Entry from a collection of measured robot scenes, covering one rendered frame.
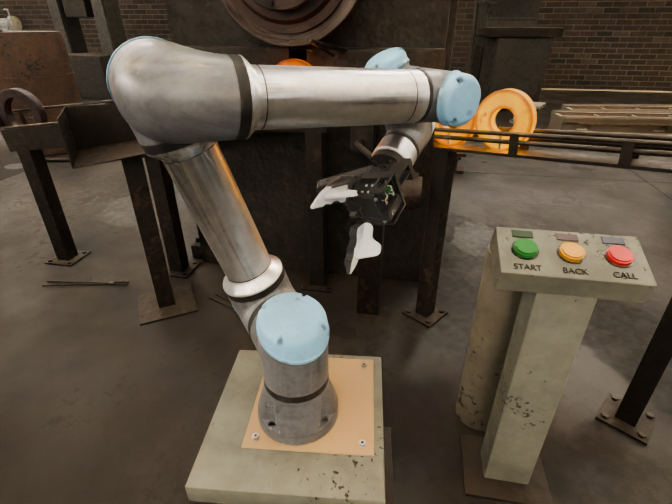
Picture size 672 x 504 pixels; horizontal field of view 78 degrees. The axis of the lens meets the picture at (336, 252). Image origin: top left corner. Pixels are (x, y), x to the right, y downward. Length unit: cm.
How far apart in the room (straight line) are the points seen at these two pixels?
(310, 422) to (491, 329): 47
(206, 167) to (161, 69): 18
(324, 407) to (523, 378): 40
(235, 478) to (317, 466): 13
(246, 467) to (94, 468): 57
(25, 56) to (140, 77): 350
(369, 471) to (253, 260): 40
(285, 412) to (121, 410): 70
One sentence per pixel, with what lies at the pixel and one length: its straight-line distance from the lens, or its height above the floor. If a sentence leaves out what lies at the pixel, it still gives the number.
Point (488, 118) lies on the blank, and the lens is 123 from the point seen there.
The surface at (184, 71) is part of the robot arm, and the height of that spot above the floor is 90.
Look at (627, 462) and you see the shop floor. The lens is 135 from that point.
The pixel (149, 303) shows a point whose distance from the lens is 175.
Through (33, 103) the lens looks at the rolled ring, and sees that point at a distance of 200.
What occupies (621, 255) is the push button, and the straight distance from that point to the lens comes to 84.
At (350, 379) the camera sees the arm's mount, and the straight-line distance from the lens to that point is 90.
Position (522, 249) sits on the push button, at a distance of 78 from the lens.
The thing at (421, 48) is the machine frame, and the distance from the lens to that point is 151.
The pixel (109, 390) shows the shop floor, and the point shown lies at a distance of 145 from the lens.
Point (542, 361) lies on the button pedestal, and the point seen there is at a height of 38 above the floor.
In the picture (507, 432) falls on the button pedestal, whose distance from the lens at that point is 104.
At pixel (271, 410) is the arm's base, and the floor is 35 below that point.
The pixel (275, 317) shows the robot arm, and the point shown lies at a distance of 69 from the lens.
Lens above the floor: 95
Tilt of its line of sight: 29 degrees down
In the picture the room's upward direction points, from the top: straight up
